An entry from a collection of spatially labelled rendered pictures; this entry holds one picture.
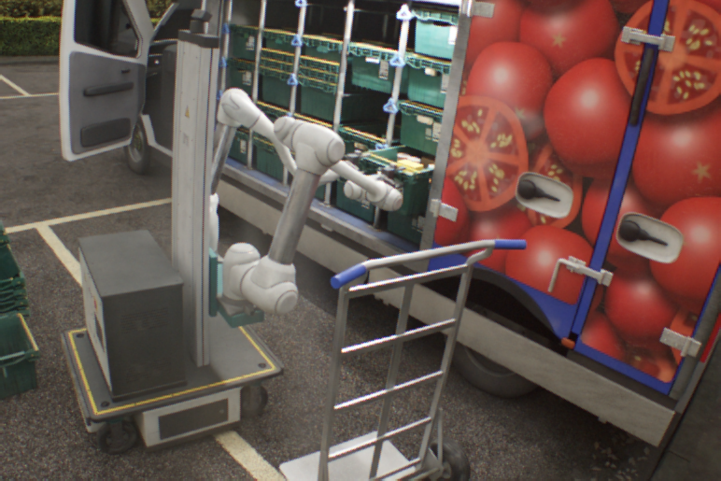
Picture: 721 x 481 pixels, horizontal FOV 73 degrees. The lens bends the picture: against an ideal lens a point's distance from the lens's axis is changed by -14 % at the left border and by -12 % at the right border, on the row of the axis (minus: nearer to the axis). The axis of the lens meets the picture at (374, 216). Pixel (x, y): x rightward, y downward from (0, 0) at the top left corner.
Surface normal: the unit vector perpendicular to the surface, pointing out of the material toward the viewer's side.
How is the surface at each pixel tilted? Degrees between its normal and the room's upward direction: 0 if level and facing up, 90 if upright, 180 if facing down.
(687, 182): 90
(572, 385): 90
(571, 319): 90
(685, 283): 90
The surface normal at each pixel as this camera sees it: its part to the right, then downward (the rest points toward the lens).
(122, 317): 0.59, 0.36
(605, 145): -0.67, 0.18
